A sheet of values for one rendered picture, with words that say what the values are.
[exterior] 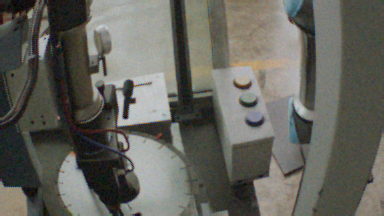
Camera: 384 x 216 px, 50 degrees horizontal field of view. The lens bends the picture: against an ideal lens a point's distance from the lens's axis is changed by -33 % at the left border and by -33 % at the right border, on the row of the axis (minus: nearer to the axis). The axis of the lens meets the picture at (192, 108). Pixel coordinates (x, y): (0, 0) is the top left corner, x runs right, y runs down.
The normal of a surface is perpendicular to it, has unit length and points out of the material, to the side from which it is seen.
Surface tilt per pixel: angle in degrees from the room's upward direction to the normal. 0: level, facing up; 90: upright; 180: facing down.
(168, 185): 0
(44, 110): 90
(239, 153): 90
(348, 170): 90
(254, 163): 90
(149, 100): 0
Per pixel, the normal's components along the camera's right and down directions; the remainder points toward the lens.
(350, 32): 0.15, 0.63
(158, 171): -0.07, -0.76
